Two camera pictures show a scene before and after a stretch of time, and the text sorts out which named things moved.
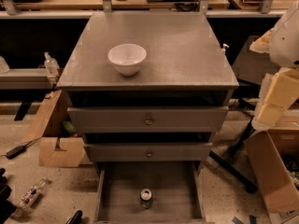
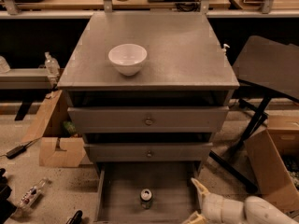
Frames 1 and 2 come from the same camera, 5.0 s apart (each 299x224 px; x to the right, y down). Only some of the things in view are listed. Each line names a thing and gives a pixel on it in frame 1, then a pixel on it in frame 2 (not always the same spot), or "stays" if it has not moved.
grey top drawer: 145,119 stays
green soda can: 146,198 stays
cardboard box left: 55,148 stays
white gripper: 286,44 → 219,207
